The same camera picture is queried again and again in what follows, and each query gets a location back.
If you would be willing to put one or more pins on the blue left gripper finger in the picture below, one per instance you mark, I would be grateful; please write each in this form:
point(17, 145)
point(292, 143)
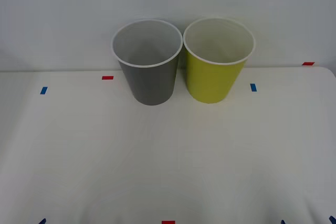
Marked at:
point(42, 221)

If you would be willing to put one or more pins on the yellow-green plastic waste bin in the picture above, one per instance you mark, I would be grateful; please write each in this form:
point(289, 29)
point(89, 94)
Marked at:
point(212, 82)

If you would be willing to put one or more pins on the grey plastic waste bin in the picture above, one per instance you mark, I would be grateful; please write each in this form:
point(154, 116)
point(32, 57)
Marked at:
point(151, 85)

